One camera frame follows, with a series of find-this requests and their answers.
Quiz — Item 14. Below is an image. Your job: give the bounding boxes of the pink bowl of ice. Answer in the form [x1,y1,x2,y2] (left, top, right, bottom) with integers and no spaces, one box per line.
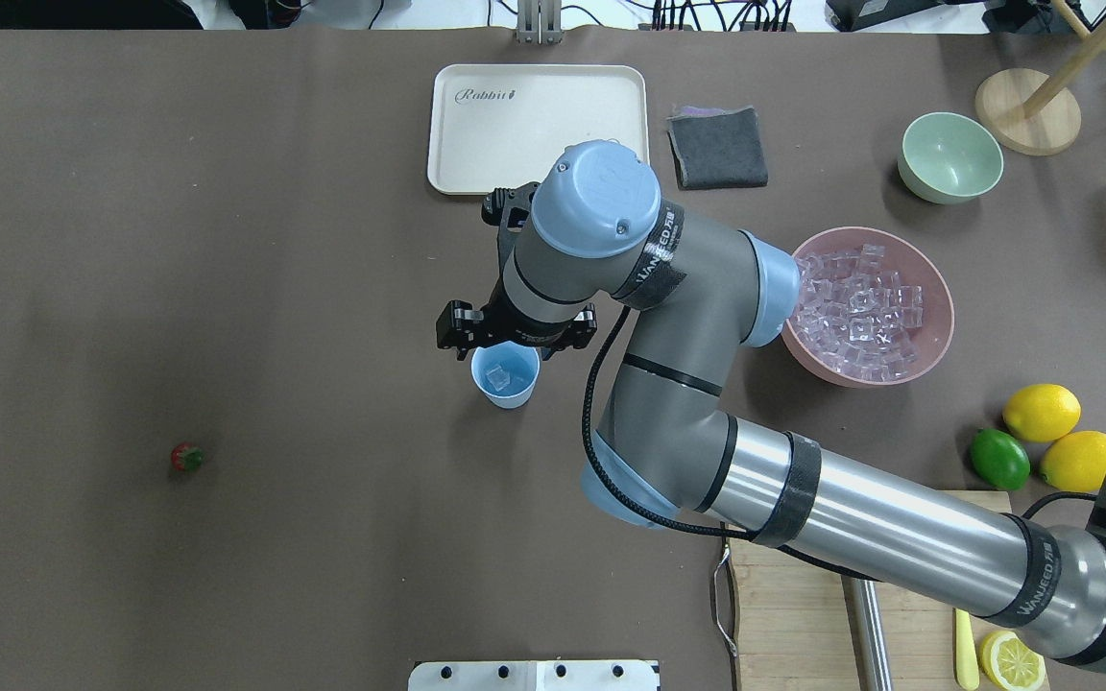
[781,226,954,388]

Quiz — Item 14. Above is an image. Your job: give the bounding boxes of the ice cube in cup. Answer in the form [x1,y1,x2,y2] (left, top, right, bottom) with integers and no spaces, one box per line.
[484,366,517,396]

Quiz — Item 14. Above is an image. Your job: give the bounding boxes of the cream plastic tray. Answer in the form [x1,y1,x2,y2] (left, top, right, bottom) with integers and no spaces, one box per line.
[426,64,650,196]

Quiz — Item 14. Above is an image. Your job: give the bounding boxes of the green lime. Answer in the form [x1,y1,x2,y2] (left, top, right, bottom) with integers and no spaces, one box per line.
[967,428,1032,491]

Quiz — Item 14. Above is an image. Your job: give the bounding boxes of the grey folded cloth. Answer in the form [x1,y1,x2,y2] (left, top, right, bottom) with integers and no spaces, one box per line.
[666,106,771,191]

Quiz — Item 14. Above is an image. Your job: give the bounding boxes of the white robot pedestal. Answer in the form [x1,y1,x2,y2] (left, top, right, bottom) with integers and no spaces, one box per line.
[407,657,662,690]

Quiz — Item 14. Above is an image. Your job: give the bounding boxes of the lemon slice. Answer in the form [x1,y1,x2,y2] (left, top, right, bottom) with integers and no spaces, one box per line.
[978,630,1047,690]

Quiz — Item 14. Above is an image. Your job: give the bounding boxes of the red strawberry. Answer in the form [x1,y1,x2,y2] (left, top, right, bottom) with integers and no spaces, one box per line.
[170,442,205,473]

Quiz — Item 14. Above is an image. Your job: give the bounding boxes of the yellow lemon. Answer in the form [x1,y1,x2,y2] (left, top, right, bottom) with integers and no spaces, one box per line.
[1039,430,1106,493]
[1001,383,1081,443]

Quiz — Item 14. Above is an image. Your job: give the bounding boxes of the mint green bowl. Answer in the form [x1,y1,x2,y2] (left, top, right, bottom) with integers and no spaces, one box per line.
[897,112,1004,205]

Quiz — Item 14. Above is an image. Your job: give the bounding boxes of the bamboo cutting board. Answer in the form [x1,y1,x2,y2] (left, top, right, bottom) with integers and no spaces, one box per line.
[712,490,1053,691]

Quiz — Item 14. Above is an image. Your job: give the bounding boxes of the wooden cup tree stand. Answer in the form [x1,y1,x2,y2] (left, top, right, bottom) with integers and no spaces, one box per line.
[974,1,1106,156]

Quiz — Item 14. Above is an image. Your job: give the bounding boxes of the aluminium frame post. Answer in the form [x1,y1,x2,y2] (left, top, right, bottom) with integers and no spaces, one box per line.
[515,0,565,45]

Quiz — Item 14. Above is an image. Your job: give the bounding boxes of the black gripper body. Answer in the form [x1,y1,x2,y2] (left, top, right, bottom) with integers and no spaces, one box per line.
[436,185,597,362]

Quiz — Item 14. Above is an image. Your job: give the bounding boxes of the light blue plastic cup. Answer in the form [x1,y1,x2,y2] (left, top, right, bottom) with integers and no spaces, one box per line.
[470,342,541,410]

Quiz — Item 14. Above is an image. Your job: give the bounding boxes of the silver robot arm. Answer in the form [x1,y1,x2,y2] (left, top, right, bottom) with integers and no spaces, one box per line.
[439,143,1106,674]

